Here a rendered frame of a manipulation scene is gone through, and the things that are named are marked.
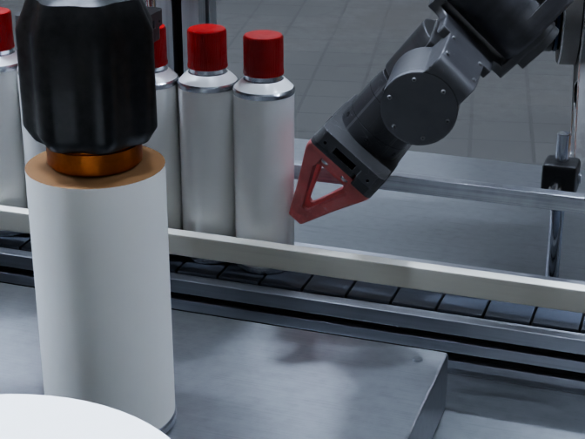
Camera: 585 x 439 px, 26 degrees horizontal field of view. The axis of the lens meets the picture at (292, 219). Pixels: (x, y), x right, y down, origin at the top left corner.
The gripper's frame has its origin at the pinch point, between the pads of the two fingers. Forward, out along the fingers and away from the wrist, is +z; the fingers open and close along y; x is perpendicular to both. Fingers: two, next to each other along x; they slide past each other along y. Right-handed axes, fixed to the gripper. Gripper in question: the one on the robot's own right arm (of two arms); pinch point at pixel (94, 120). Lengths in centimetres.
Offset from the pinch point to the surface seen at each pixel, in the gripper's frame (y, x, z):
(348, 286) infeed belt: 21.1, 3.6, 13.4
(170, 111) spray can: 4.8, 4.5, 0.0
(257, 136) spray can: 13.1, 3.3, 0.9
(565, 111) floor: 7, 339, 99
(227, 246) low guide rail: 11.0, 1.7, 10.4
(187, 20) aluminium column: 0.8, 18.4, -4.3
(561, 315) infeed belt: 38.9, 3.6, 13.3
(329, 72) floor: -84, 361, 100
